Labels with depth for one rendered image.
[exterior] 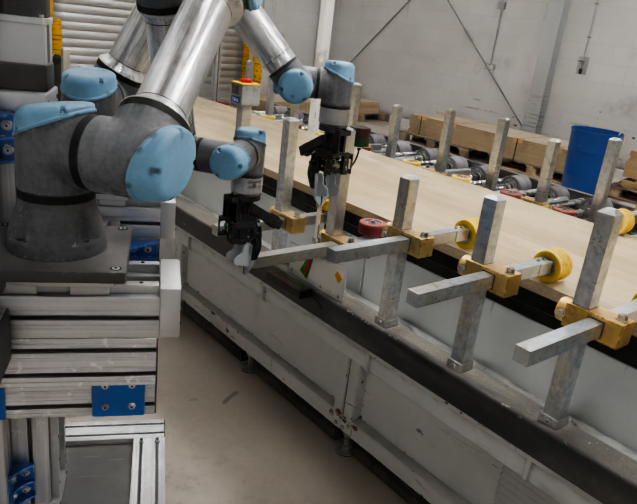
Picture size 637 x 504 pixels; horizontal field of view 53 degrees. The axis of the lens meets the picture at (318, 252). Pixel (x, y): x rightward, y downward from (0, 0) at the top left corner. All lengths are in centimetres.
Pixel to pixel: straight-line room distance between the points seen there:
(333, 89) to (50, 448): 103
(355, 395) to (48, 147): 147
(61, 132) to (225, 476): 148
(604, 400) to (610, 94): 766
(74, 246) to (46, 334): 16
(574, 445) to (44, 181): 108
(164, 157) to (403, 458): 145
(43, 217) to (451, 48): 953
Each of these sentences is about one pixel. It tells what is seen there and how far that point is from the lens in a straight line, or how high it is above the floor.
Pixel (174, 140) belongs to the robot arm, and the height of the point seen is 124.
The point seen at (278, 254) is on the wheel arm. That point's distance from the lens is 163.
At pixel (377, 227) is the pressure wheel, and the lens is 181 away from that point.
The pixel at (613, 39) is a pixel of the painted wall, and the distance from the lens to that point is 915.
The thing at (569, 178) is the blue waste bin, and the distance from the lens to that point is 739.
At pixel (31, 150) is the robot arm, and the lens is 103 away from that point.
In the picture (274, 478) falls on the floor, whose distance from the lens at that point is 224.
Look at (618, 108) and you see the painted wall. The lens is 905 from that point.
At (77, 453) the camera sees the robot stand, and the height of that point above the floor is 21.
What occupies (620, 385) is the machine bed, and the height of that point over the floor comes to 75.
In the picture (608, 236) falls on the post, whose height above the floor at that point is 112.
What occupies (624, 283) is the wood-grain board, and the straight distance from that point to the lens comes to 177.
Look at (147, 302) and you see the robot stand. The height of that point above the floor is 97.
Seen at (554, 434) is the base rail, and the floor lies 70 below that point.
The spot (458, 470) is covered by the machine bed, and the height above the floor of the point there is 25.
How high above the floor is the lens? 142
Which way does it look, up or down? 20 degrees down
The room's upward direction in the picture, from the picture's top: 7 degrees clockwise
